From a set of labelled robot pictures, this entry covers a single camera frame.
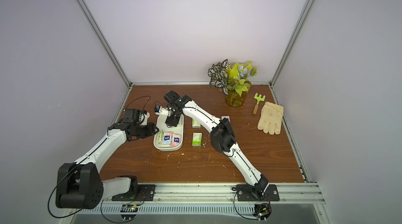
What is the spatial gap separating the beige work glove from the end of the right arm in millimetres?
528

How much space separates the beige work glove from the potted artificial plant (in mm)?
233

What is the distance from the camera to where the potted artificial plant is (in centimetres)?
91

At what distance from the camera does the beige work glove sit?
0.96 metres
